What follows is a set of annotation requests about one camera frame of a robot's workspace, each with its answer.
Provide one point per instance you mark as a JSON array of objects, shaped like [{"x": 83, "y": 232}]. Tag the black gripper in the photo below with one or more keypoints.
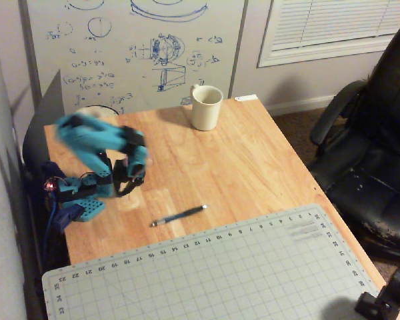
[{"x": 126, "y": 186}]

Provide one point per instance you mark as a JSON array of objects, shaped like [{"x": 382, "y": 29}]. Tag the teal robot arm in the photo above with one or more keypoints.
[{"x": 86, "y": 140}]

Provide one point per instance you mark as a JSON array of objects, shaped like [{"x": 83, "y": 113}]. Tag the blue and black pen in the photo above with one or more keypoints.
[{"x": 180, "y": 215}]

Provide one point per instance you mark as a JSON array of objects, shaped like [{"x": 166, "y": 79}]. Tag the blue table clamp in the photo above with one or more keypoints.
[{"x": 65, "y": 216}]

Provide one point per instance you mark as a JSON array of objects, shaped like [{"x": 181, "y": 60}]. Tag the controller board with red light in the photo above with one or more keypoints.
[{"x": 52, "y": 181}]

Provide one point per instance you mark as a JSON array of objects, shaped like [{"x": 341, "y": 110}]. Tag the cream ceramic mug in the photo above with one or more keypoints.
[{"x": 205, "y": 113}]

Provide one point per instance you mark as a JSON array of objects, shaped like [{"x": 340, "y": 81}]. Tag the grey cutting mat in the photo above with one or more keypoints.
[{"x": 203, "y": 273}]

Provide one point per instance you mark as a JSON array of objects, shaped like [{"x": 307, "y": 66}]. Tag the white paper label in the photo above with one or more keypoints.
[{"x": 245, "y": 97}]

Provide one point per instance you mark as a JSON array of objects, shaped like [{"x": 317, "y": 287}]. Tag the whiteboard with blue drawings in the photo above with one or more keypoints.
[{"x": 136, "y": 33}]

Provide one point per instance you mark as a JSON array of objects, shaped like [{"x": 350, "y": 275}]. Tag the black leather office chair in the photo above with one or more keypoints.
[{"x": 386, "y": 133}]

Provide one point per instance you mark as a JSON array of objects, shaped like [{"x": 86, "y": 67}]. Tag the white window blinds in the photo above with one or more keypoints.
[{"x": 336, "y": 23}]

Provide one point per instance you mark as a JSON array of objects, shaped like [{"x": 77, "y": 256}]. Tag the black camera stand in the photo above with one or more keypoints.
[{"x": 383, "y": 296}]

